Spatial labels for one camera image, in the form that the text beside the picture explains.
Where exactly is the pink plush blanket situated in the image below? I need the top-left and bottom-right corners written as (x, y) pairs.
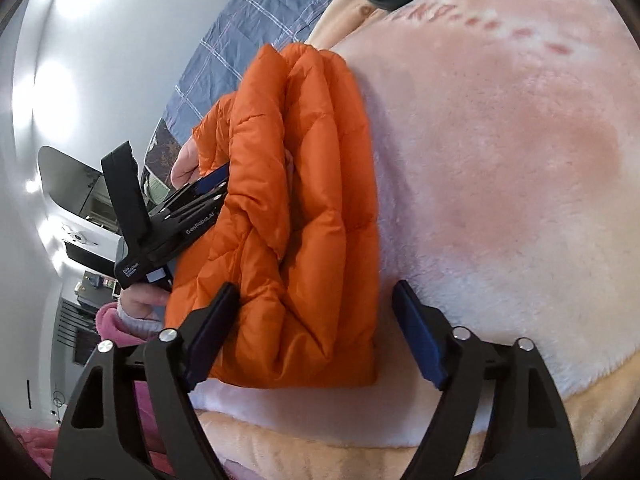
top-left (192, 0), bottom-right (640, 480)

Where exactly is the person's left hand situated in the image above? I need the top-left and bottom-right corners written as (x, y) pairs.
top-left (169, 137), bottom-right (202, 187)

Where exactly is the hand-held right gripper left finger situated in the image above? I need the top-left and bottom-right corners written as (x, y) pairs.
top-left (50, 282), bottom-right (241, 480)

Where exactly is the dark flat screen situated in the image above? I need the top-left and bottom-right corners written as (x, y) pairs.
top-left (39, 146), bottom-right (117, 217)

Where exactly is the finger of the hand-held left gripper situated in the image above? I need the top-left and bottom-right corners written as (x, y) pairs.
top-left (150, 162), bottom-right (231, 218)

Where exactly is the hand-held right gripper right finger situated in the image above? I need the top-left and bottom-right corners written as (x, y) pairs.
top-left (391, 280), bottom-right (583, 480)

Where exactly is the dark printed pillow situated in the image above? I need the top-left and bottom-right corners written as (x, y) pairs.
top-left (142, 119), bottom-right (183, 181)

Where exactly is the blue plaid bedsheet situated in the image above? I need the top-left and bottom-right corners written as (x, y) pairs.
top-left (162, 0), bottom-right (351, 143)

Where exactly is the orange puffer jacket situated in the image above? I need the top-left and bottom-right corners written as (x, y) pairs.
top-left (164, 42), bottom-right (381, 390)

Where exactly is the white shelf unit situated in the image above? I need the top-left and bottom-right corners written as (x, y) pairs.
top-left (47, 210), bottom-right (126, 376)

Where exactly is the person's left forearm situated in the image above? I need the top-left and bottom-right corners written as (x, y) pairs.
top-left (95, 287), bottom-right (173, 351)

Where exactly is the pale green cloth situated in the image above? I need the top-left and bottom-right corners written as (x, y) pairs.
top-left (142, 175), bottom-right (173, 207)

